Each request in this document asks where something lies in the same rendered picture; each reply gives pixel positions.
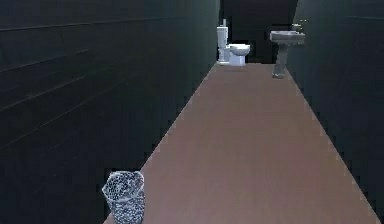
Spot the white toilet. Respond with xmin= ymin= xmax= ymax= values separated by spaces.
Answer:
xmin=216 ymin=18 xmax=251 ymax=67

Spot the grey pedestal sink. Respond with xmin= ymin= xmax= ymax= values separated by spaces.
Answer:
xmin=269 ymin=30 xmax=306 ymax=80

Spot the wire mesh wastebasket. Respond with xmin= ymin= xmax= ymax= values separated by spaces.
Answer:
xmin=101 ymin=170 xmax=146 ymax=224

